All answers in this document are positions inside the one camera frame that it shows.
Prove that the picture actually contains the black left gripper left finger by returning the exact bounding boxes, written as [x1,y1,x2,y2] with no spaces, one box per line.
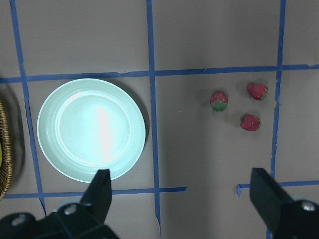
[80,169,112,222]

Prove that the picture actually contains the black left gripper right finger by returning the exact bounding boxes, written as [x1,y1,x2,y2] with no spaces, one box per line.
[250,168,294,234]

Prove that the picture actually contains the red strawberry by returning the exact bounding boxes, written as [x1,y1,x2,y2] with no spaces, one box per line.
[240,115,261,131]
[210,91,228,112]
[247,83,268,101]

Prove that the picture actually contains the light green plate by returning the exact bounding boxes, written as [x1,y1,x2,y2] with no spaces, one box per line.
[37,78,146,183]

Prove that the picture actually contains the brown wicker basket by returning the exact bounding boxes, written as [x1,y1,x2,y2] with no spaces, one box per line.
[0,101,13,200]

